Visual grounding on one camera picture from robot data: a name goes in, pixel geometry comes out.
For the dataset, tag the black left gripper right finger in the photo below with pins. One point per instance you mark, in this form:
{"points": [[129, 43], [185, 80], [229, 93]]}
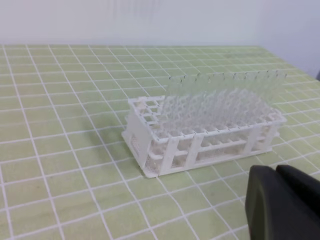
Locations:
{"points": [[304, 185]]}

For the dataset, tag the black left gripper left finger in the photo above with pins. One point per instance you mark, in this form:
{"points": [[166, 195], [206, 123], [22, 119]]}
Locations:
{"points": [[274, 211]]}

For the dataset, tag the white plastic test tube rack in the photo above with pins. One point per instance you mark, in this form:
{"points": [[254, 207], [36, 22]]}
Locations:
{"points": [[159, 154]]}

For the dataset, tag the clear racked tube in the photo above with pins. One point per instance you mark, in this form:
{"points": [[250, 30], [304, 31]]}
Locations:
{"points": [[256, 91], [218, 100], [272, 84], [226, 109], [201, 119], [237, 100], [195, 107], [169, 113], [247, 116]]}

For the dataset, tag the green grid tablecloth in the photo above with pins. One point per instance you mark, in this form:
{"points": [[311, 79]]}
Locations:
{"points": [[66, 173]]}

